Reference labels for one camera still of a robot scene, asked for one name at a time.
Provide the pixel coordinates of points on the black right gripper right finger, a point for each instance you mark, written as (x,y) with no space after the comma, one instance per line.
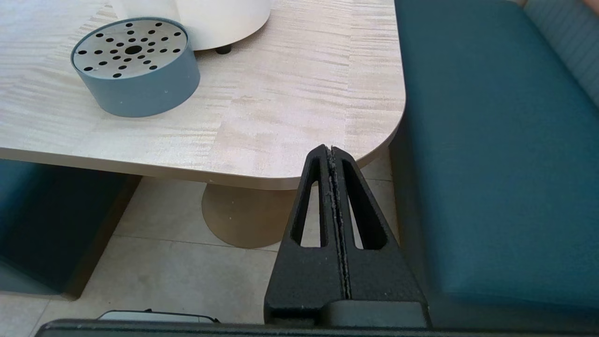
(379,276)

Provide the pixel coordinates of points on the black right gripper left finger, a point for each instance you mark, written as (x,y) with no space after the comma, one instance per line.
(304,276)

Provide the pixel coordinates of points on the blue grey ribbed sofa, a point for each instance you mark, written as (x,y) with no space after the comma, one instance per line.
(496,150)
(51,224)

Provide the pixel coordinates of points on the round blue perforated drip tray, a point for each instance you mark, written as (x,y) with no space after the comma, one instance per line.
(140,89)

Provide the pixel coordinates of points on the large tea drink dispenser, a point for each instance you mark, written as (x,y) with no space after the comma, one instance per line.
(220,18)

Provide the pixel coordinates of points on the gold table base plate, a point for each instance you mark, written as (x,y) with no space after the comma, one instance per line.
(243,215)

